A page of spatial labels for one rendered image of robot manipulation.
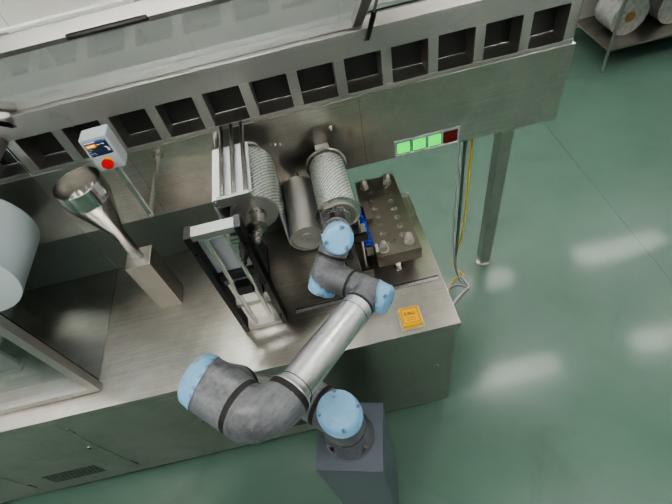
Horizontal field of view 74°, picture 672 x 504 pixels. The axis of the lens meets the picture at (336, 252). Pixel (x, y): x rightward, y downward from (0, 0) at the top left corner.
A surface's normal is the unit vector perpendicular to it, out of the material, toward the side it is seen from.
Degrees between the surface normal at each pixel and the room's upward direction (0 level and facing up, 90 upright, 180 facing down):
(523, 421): 0
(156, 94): 90
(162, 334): 0
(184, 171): 90
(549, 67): 90
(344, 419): 7
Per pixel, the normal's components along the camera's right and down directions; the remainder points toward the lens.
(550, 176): -0.16, -0.61
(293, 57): 0.18, 0.76
